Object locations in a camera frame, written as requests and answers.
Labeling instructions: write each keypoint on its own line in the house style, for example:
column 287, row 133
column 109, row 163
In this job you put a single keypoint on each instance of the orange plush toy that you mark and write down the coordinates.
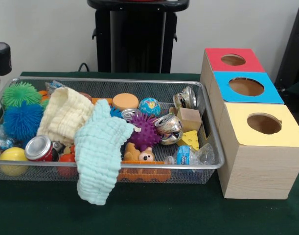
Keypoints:
column 139, row 154

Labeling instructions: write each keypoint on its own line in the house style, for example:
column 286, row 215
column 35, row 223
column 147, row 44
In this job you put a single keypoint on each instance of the wooden box with three holes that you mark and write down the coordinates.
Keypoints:
column 257, row 171

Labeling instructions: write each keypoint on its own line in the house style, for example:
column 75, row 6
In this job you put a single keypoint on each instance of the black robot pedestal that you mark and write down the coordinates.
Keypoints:
column 134, row 36

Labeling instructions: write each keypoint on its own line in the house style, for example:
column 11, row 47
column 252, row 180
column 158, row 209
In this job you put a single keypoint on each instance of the blue spiky rubber ball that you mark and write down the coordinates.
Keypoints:
column 22, row 120

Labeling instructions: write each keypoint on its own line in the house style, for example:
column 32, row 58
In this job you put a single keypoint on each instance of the purple spiky monster toy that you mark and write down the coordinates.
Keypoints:
column 145, row 131

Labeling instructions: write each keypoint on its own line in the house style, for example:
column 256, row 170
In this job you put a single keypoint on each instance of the crushed red soda can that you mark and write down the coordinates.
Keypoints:
column 39, row 148

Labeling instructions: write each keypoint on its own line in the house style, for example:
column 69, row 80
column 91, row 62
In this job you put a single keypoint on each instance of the dark green tablecloth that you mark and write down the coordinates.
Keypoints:
column 164, row 215

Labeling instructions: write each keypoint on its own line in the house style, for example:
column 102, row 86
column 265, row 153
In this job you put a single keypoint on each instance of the cream waffle cloth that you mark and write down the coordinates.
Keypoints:
column 63, row 115

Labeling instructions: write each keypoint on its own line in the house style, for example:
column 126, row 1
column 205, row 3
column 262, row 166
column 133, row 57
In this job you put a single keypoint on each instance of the crushed bottle with blue label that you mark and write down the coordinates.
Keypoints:
column 188, row 156

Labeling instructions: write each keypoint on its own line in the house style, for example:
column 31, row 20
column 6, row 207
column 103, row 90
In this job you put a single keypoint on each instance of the yellow tennis ball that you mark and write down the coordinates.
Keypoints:
column 13, row 156

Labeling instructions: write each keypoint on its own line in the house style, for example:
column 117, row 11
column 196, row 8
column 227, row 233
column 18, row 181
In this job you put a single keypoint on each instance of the printed silver drink can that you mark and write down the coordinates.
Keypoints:
column 170, row 127

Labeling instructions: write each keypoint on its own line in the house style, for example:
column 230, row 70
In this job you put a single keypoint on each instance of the mint green waffle cloth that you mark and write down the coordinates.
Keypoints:
column 98, row 151

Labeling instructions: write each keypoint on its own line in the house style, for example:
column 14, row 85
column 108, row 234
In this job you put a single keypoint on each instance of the green spiky rubber ball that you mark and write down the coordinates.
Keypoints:
column 20, row 94

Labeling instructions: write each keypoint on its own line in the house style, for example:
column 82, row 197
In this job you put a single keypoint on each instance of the black stand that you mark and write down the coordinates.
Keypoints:
column 296, row 49

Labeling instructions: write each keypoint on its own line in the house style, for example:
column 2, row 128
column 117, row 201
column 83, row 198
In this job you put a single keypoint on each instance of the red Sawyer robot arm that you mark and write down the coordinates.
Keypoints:
column 1, row 58

